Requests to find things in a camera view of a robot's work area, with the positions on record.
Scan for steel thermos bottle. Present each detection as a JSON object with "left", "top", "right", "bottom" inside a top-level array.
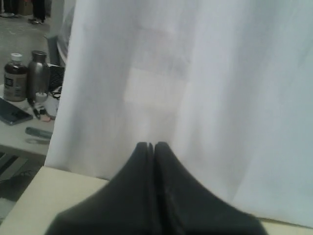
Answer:
[{"left": 26, "top": 50, "right": 50, "bottom": 102}]

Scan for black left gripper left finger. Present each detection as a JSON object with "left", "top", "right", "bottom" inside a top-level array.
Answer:
[{"left": 46, "top": 142, "right": 154, "bottom": 235}]

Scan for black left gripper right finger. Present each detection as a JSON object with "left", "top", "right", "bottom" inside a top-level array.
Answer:
[{"left": 154, "top": 142, "right": 267, "bottom": 235}]

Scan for dark drink bottle white cap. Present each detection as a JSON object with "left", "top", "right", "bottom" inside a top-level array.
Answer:
[{"left": 3, "top": 53, "right": 27, "bottom": 102}]

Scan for white curtain backdrop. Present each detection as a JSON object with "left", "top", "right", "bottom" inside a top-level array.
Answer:
[{"left": 45, "top": 0, "right": 313, "bottom": 227}]

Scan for grey side table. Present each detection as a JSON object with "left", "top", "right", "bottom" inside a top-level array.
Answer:
[{"left": 0, "top": 83, "right": 58, "bottom": 157}]

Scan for teal flat case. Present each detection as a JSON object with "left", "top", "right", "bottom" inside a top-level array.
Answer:
[{"left": 25, "top": 127, "right": 52, "bottom": 139}]

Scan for small white jar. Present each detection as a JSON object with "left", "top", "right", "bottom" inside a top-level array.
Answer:
[{"left": 35, "top": 92, "right": 48, "bottom": 103}]

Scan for black keyboard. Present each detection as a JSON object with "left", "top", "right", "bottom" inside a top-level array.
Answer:
[{"left": 48, "top": 66, "right": 65, "bottom": 92}]

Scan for dark smartphone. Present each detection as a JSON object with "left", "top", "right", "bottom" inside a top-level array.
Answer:
[{"left": 0, "top": 98, "right": 33, "bottom": 126}]

